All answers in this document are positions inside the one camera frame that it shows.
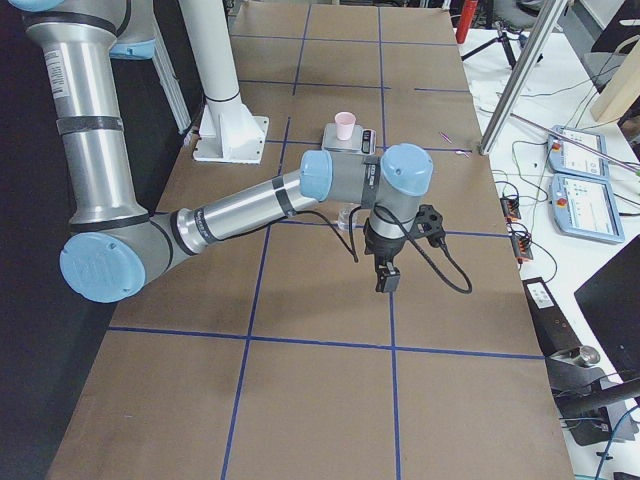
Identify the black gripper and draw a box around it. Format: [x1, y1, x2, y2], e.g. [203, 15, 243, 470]
[364, 222, 406, 293]

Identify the pink plastic cup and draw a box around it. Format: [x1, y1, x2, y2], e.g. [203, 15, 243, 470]
[334, 111, 356, 141]

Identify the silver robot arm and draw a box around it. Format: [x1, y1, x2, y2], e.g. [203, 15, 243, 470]
[17, 1, 433, 303]

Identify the silver digital kitchen scale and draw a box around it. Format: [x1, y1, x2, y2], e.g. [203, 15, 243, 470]
[321, 123, 376, 155]

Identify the black box with label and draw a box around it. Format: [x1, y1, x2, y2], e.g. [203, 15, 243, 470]
[522, 277, 582, 357]

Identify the near blue teach pendant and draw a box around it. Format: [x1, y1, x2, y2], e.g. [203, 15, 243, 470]
[550, 174, 625, 244]

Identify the blue teach pendant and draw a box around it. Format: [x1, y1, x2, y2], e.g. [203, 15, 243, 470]
[550, 174, 625, 244]
[547, 125, 609, 179]

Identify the far blue teach pendant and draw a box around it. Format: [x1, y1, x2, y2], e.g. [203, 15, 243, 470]
[547, 125, 609, 179]

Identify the black tripod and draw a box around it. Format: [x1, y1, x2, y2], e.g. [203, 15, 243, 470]
[461, 23, 529, 70]

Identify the red cylinder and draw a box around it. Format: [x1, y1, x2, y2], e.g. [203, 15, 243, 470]
[455, 0, 478, 45]

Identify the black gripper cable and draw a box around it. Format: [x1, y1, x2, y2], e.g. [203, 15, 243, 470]
[289, 202, 474, 294]

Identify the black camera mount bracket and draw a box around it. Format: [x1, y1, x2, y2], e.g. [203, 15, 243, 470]
[412, 204, 446, 248]

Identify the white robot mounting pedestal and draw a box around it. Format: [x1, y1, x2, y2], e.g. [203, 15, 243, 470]
[179, 0, 269, 164]

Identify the aluminium frame post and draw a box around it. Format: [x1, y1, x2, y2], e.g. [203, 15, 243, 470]
[479, 0, 568, 155]

